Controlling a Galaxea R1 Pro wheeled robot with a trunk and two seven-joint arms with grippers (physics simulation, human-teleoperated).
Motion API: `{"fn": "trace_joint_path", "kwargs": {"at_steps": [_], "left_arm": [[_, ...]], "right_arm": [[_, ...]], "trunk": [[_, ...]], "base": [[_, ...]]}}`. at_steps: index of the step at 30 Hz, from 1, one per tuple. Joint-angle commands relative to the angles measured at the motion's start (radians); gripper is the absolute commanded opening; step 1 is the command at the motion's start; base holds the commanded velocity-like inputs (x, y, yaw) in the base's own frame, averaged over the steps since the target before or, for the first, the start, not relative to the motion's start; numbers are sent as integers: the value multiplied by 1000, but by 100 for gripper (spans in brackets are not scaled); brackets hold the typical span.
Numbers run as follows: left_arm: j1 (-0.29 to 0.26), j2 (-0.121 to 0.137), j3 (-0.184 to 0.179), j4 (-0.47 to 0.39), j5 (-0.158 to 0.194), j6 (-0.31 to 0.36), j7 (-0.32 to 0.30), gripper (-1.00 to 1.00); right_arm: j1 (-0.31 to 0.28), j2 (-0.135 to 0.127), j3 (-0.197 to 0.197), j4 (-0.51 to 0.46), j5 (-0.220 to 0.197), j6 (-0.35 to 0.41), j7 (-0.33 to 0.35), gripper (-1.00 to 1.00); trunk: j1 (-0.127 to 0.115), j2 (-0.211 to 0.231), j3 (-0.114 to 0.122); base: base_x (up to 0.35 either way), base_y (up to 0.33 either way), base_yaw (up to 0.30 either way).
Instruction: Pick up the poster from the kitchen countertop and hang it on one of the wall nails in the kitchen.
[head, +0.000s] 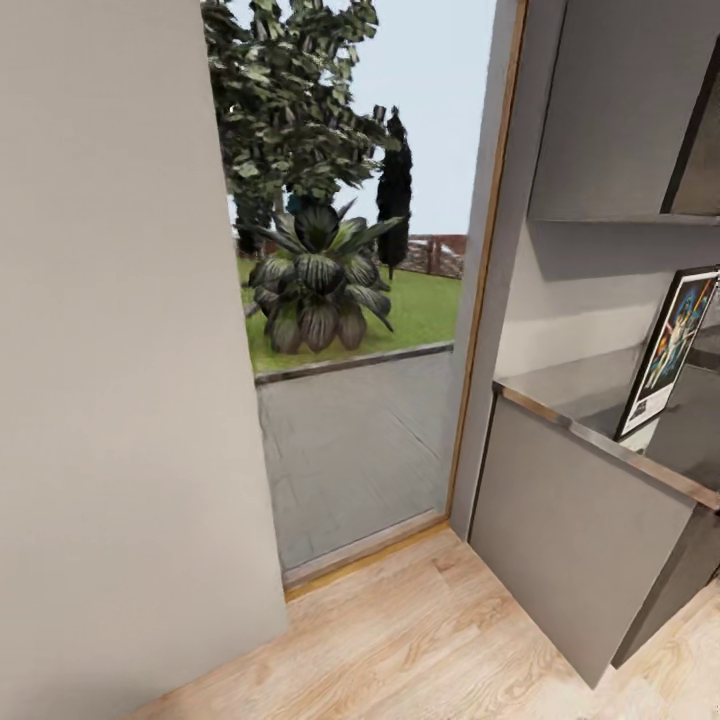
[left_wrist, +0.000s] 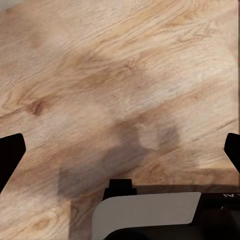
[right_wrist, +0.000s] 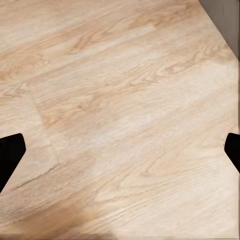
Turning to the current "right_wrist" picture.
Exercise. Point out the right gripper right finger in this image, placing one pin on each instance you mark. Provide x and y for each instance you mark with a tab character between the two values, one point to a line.
232	149

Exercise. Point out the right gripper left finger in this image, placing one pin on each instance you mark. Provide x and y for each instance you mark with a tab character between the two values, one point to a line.
12	149

